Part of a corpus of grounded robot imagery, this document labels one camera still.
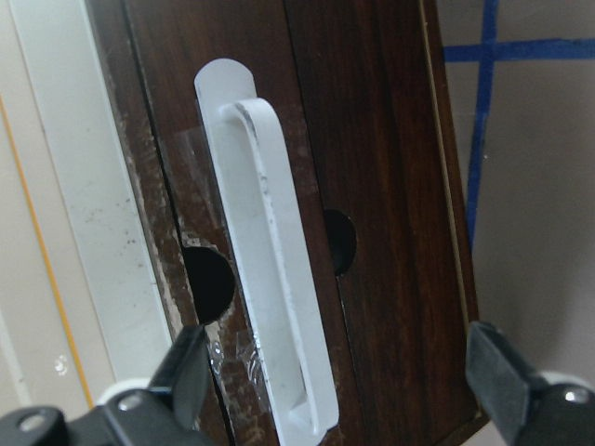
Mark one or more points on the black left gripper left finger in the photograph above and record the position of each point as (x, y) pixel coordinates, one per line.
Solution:
(183, 376)

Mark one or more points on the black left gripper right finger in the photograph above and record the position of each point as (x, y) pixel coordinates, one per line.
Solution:
(501, 379)

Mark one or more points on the white drawer handle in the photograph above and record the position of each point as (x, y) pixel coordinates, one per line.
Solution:
(249, 156)

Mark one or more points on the dark wooden drawer cabinet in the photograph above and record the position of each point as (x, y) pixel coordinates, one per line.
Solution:
(359, 88)

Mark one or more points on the cream plastic storage box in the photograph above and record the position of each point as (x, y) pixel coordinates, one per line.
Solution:
(108, 296)

